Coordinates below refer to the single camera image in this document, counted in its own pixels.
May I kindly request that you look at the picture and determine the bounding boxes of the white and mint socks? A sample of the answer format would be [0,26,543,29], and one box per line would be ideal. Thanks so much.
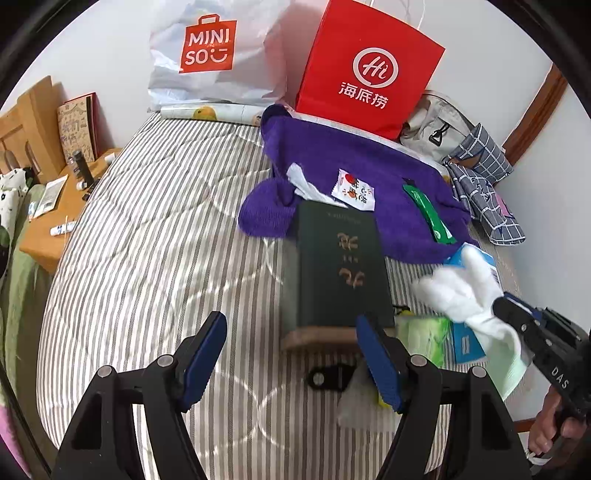
[413,244,531,399]

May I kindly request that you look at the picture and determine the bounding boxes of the brown patterned notebook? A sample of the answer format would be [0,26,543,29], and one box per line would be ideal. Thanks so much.
[56,92,99,162]

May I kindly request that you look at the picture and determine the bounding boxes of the green tissue pack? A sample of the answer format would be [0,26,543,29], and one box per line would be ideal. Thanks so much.
[396,315,451,367]

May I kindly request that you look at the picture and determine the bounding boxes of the person right hand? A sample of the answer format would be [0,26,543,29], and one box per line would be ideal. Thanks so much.
[528,386,587,455]

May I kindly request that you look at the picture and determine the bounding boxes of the wooden bedside table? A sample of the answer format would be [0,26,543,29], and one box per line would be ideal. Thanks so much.
[19,147,123,275]

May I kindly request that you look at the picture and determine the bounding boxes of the wooden headboard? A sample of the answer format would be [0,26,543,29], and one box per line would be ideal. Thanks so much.
[1,76,65,184]

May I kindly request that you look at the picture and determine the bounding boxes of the beige canvas backpack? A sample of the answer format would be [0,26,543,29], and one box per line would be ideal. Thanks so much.
[399,90,475,163]

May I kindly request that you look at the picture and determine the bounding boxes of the white Miniso plastic bag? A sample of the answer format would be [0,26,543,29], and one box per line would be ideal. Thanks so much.
[148,0,290,110]

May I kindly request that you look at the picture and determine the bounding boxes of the purple knitted sweater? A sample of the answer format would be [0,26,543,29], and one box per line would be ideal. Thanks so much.
[238,104,473,264]

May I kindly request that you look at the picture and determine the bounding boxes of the black cylinder bottle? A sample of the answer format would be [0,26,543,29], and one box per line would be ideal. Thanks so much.
[72,150,95,187]

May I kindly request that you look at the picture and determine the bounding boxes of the yellow black pouch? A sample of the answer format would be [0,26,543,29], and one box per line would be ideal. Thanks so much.
[378,305,414,408]

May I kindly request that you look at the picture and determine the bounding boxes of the brown wooden door frame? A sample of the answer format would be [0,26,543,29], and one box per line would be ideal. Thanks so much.
[503,64,568,166]

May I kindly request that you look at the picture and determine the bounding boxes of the blue cardboard box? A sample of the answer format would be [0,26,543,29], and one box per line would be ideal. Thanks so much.
[443,246,502,365]

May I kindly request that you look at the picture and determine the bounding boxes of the white leaflet on table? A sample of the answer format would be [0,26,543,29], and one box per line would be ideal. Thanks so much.
[33,174,69,219]

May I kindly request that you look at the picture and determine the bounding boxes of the grey checkered cloth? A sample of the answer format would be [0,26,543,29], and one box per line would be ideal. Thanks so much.
[443,124,526,246]

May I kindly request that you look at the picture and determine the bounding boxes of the white crumpled tissue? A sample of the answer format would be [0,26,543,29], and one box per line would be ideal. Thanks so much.
[287,163,348,208]

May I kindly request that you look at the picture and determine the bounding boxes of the white tube on table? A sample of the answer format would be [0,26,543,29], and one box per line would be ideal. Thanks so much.
[50,220,77,237]

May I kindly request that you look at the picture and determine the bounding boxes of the small white snack packet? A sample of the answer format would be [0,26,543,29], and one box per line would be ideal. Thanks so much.
[332,169,376,212]

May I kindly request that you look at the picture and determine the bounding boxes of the green snack wrapper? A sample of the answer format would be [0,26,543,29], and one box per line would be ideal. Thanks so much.
[403,183,457,245]

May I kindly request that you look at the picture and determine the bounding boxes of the dark green hardcover book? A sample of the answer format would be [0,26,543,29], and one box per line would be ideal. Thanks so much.
[280,201,394,350]

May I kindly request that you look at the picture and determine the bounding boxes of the red paper shopping bag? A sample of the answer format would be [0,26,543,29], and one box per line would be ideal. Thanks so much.
[295,1,445,140]

